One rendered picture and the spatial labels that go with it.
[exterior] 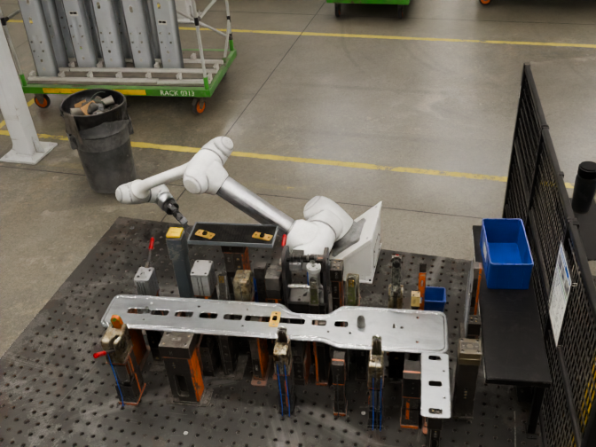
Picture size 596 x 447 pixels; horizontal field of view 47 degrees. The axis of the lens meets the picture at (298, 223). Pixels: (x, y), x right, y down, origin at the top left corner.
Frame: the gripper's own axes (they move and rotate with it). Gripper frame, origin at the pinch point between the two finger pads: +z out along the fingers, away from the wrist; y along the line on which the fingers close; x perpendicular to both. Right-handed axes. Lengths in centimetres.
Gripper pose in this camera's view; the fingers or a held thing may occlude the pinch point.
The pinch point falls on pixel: (189, 229)
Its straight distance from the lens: 347.0
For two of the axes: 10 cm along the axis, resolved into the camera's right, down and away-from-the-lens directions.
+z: 6.0, 6.0, -5.3
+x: -7.7, 6.1, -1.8
